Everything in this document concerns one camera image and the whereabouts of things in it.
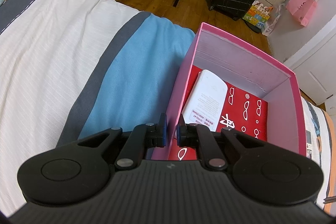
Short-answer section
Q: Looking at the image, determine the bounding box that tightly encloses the white power bank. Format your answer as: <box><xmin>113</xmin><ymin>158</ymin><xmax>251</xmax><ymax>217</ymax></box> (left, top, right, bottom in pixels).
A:
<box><xmin>182</xmin><ymin>69</ymin><xmax>228</xmax><ymax>131</ymax></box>

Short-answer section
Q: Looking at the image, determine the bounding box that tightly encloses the pink cardboard box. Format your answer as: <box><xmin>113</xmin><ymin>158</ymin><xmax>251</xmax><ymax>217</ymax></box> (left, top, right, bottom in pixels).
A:
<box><xmin>151</xmin><ymin>22</ymin><xmax>306</xmax><ymax>160</ymax></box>

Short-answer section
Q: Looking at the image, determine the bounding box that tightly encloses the red printed box liner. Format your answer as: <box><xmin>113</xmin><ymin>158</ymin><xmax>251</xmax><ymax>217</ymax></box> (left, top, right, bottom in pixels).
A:
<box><xmin>167</xmin><ymin>65</ymin><xmax>268</xmax><ymax>162</ymax></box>

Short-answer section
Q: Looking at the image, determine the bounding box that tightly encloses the striped bed sheet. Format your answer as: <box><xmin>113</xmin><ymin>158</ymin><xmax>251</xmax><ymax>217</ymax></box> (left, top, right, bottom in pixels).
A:
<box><xmin>0</xmin><ymin>0</ymin><xmax>336</xmax><ymax>217</ymax></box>

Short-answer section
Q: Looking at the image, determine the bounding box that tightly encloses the white remote on right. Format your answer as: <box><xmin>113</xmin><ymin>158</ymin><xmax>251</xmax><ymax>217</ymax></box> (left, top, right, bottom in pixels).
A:
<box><xmin>306</xmin><ymin>130</ymin><xmax>312</xmax><ymax>159</ymax></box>

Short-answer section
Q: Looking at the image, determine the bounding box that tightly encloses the colourful gift bag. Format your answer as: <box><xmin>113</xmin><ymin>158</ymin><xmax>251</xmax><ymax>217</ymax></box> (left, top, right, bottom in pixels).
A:
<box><xmin>243</xmin><ymin>0</ymin><xmax>274</xmax><ymax>30</ymax></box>

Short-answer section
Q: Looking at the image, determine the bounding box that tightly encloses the white door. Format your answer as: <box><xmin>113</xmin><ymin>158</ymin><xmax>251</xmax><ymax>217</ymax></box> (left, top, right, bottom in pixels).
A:
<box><xmin>284</xmin><ymin>17</ymin><xmax>335</xmax><ymax>105</ymax></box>

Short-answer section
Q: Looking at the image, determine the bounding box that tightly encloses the pink paper bag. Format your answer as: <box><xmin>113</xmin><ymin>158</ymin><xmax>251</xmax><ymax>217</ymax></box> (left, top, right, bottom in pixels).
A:
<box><xmin>286</xmin><ymin>0</ymin><xmax>317</xmax><ymax>27</ymax></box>

